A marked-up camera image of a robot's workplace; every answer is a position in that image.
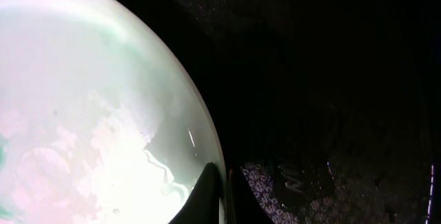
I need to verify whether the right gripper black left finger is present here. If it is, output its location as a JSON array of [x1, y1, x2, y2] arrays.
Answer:
[[170, 163, 221, 224]]

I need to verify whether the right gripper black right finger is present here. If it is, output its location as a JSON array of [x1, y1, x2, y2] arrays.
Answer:
[[228, 167, 273, 224]]

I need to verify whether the pale green plate top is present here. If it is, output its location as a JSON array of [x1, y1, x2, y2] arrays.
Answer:
[[1, 0, 227, 223]]

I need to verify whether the round black tray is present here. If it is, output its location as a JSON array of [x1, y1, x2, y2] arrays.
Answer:
[[117, 0, 440, 223]]

